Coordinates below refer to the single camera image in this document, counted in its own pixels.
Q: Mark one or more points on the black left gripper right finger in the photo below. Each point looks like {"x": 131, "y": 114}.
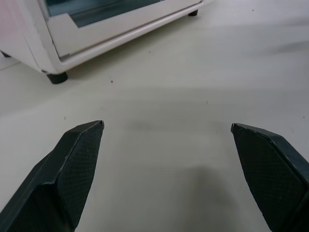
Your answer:
{"x": 272, "y": 178}

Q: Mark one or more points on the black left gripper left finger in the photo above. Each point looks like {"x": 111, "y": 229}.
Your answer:
{"x": 60, "y": 178}

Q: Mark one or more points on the white toaster oven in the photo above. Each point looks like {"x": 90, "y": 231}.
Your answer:
{"x": 36, "y": 41}

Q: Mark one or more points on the white appliance glass door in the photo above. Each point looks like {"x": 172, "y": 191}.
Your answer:
{"x": 96, "y": 26}

